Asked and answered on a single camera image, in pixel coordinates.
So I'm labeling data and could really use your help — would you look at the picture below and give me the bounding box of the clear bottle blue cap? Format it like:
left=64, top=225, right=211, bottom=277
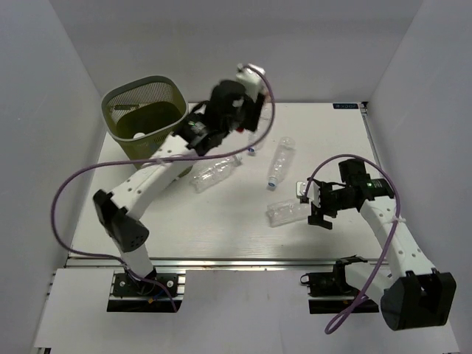
left=267, top=136, right=296, bottom=190
left=248, top=129, right=265, bottom=156

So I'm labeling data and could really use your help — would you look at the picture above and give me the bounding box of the aluminium front rail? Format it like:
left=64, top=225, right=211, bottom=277
left=64, top=256, right=347, bottom=272

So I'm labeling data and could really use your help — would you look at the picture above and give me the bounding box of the clear crushed bottle front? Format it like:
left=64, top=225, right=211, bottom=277
left=266, top=198, right=310, bottom=228

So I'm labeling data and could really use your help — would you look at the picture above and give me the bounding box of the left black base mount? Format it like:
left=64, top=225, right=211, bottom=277
left=107, top=272, right=185, bottom=313

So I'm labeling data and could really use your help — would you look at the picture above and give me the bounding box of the white cap inside bin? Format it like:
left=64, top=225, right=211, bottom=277
left=133, top=132, right=145, bottom=139

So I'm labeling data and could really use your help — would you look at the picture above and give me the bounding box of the olive green mesh bin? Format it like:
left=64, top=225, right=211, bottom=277
left=101, top=75, right=188, bottom=160

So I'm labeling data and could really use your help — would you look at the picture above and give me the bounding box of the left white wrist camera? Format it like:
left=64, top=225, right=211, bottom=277
left=235, top=63, right=266, bottom=101

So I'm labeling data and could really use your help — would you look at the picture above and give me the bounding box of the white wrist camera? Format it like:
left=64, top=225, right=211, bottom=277
left=296, top=181, right=319, bottom=199
left=235, top=63, right=266, bottom=101

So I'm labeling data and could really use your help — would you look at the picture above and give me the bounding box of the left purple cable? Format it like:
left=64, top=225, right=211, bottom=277
left=49, top=64, right=277, bottom=310

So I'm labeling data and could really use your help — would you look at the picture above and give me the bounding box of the red cap clear bottle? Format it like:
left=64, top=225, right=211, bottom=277
left=236, top=98, right=266, bottom=133

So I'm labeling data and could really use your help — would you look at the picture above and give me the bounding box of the blue label sticker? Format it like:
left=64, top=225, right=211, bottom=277
left=333, top=103, right=358, bottom=110

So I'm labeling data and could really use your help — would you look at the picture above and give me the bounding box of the clear bottle blue cap back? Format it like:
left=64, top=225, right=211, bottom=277
left=248, top=129, right=265, bottom=156

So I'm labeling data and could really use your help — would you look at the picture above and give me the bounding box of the crushed clear bottle white cap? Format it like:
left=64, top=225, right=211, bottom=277
left=190, top=154, right=242, bottom=193

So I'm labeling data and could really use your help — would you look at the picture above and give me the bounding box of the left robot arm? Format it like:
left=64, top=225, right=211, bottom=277
left=93, top=77, right=264, bottom=294

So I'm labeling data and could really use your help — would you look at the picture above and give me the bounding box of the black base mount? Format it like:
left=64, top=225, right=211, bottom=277
left=300, top=256, right=367, bottom=314
left=107, top=272, right=185, bottom=313

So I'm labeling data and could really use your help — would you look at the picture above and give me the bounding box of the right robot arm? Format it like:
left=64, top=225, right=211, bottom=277
left=296, top=154, right=457, bottom=335

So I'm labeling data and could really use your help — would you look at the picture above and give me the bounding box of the clear bottle blue cap middle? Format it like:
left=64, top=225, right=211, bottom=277
left=267, top=136, right=296, bottom=190

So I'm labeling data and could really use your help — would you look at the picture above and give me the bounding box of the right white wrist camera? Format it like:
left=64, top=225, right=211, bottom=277
left=296, top=181, right=319, bottom=199

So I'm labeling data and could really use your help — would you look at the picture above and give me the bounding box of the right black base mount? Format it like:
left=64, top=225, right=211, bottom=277
left=300, top=256, right=367, bottom=314

